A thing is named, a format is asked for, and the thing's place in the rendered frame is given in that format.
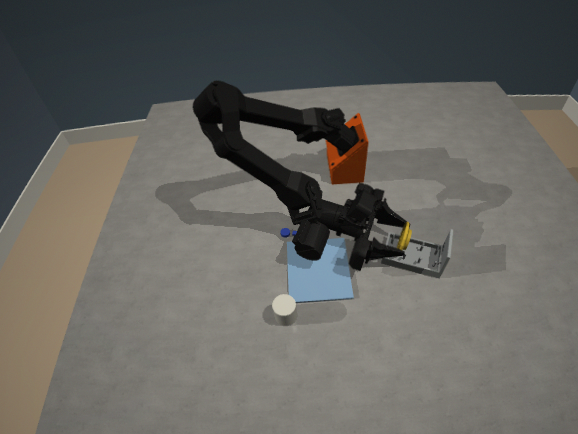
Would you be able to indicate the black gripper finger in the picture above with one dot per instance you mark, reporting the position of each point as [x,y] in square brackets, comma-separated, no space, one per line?
[379,250]
[389,217]

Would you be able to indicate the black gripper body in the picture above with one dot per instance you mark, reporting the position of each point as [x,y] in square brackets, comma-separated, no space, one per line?
[362,245]

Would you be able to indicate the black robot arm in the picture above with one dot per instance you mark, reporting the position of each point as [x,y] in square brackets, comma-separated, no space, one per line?
[221,103]

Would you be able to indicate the light blue flat mat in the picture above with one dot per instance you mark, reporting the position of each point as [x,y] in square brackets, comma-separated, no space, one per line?
[327,279]

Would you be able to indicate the cream cylinder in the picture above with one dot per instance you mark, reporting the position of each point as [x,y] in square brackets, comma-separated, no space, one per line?
[284,308]

